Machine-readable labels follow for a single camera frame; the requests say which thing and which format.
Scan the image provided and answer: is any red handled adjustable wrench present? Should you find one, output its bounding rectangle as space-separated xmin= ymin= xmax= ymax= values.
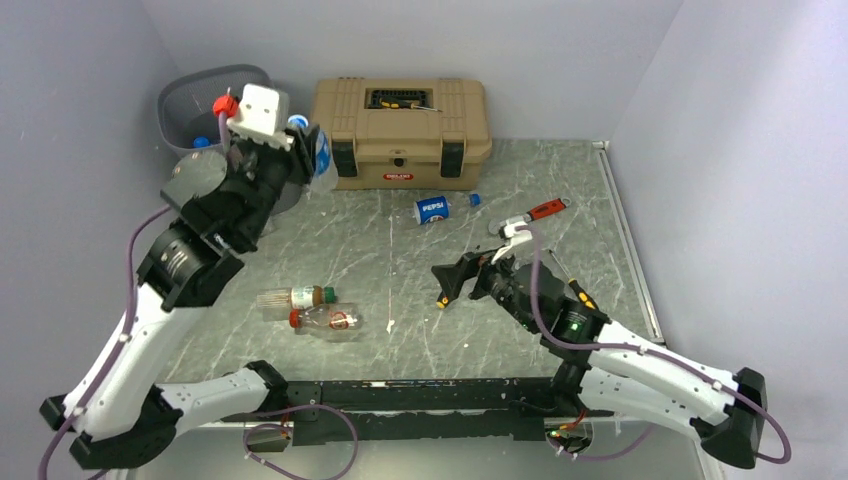
xmin=487 ymin=197 xmax=571 ymax=235

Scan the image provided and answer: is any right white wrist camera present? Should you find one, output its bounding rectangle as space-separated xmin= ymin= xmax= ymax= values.
xmin=490 ymin=216 xmax=533 ymax=264

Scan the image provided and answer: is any tan plastic toolbox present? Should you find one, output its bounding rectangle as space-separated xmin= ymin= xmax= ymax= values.
xmin=310 ymin=77 xmax=493 ymax=191

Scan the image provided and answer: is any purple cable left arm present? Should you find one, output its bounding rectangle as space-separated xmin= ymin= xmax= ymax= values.
xmin=36 ymin=112 xmax=233 ymax=480

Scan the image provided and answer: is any clear bottle blue label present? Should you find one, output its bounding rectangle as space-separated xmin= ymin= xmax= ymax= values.
xmin=192 ymin=136 xmax=211 ymax=148

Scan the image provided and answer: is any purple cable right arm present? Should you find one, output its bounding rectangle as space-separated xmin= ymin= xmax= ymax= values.
xmin=523 ymin=225 xmax=794 ymax=465

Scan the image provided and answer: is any brown tea bottle green cap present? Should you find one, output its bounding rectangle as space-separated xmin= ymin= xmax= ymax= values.
xmin=256 ymin=285 xmax=337 ymax=310

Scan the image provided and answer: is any blue label bottle white cap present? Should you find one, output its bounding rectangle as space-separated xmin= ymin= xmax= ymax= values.
xmin=286 ymin=114 xmax=339 ymax=194

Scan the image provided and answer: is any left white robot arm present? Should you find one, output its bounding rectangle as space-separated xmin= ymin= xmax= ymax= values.
xmin=40 ymin=125 xmax=329 ymax=471

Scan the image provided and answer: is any grey mesh waste bin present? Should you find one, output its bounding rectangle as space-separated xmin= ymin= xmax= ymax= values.
xmin=157 ymin=64 xmax=306 ymax=215

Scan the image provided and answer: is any Pepsi bottle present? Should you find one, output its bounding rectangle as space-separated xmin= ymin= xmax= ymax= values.
xmin=412 ymin=192 xmax=482 ymax=226

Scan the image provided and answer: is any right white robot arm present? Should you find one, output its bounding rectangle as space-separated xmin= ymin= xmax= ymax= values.
xmin=431 ymin=251 xmax=767 ymax=469

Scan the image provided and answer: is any yellow black screwdriver right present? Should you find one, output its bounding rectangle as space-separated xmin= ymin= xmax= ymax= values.
xmin=548 ymin=249 xmax=599 ymax=310

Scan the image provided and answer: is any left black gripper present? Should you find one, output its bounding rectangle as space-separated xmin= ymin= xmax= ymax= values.
xmin=227 ymin=116 xmax=320 ymax=246

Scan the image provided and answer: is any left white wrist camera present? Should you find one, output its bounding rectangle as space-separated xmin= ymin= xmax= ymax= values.
xmin=227 ymin=83 xmax=294 ymax=151

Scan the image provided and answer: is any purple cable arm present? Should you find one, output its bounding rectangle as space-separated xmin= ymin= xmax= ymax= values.
xmin=523 ymin=225 xmax=794 ymax=465
xmin=36 ymin=112 xmax=233 ymax=480

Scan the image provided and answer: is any screwdriver on toolbox lid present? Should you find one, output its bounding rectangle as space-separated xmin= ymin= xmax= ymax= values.
xmin=372 ymin=96 xmax=439 ymax=112

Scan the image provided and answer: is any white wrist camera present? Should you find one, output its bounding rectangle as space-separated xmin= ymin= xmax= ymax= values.
xmin=490 ymin=216 xmax=533 ymax=264
xmin=227 ymin=83 xmax=294 ymax=151

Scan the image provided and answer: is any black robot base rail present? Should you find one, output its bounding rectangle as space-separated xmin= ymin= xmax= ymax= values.
xmin=238 ymin=360 xmax=598 ymax=446

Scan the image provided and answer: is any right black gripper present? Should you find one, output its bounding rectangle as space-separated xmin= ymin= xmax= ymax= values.
xmin=432 ymin=242 xmax=539 ymax=332

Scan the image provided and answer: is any clear bottle red cap front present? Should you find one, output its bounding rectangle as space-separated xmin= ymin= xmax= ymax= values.
xmin=288 ymin=303 xmax=364 ymax=342

